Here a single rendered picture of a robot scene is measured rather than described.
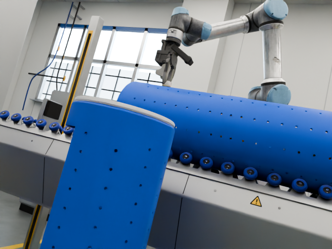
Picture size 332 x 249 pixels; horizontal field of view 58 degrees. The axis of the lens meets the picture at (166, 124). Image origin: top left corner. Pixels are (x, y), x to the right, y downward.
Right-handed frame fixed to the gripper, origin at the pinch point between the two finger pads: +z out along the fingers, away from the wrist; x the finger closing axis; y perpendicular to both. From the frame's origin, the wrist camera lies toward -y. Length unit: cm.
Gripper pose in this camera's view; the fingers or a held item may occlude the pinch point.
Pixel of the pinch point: (166, 83)
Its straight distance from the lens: 133.0
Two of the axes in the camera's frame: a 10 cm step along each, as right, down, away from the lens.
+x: -3.3, -1.9, -9.2
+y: -9.1, -1.9, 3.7
